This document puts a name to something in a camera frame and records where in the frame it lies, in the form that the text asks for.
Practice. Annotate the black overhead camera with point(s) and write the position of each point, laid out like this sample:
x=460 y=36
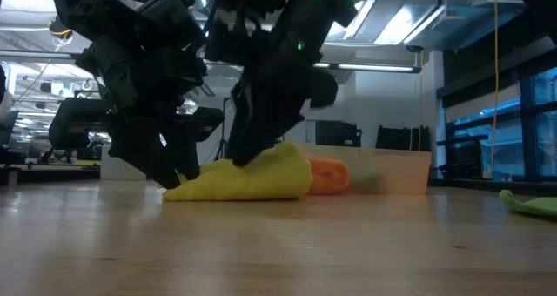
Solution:
x=60 y=28

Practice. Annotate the black cases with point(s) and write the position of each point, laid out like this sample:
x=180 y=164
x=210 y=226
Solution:
x=402 y=137

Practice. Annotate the white plant pot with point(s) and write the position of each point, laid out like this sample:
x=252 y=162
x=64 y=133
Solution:
x=113 y=165

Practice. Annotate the black mesh bin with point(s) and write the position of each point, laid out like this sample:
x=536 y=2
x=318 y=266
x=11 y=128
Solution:
x=463 y=156

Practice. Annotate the black cabinet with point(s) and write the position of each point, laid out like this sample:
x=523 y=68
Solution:
x=337 y=134

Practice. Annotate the orange microfiber towel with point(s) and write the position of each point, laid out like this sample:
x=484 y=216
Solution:
x=330 y=176

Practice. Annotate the overhead beam with light strips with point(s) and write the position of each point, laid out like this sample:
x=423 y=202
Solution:
x=374 y=67

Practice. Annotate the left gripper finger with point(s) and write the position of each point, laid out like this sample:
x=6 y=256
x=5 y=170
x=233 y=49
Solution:
x=130 y=148
x=191 y=135

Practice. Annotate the orange plastic basket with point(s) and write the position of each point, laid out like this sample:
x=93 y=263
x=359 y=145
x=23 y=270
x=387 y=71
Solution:
x=400 y=170

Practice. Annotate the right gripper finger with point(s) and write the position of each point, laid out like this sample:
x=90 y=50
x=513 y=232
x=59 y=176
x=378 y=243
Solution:
x=323 y=89
x=261 y=135

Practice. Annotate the green microfiber towel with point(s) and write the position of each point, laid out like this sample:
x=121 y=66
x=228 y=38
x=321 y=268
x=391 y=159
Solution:
x=535 y=206

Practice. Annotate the yellow microfiber towel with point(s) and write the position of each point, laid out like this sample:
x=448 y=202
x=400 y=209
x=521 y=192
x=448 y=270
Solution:
x=248 y=178

